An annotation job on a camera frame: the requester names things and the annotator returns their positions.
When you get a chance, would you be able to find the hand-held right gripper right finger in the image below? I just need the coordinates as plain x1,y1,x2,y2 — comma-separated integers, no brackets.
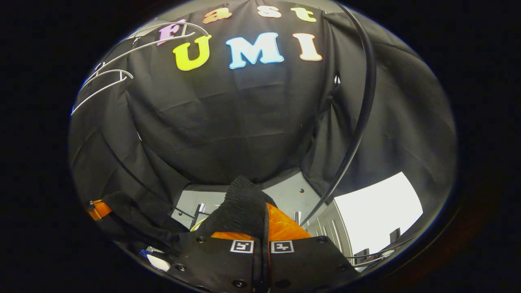
263,202,361,293

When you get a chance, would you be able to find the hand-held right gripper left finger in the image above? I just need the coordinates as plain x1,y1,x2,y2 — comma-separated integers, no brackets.
169,231,263,293

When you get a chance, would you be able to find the black knit garment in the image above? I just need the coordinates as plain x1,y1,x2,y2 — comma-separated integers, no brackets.
102,175,278,254

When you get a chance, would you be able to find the small white clothes hanger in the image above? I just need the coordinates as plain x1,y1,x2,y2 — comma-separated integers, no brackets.
71,69,134,116

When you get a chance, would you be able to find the large white clothes hanger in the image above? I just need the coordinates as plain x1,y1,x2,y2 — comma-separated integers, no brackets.
95,21,210,74

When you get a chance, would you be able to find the black clothes rack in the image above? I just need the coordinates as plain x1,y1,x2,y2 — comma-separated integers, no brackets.
299,2,377,227

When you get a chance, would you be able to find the grey ribbed metal box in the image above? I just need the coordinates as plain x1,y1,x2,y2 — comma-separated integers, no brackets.
305,200,354,261

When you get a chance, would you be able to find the black backdrop cloth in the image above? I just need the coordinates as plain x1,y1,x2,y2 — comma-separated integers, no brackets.
68,0,457,213

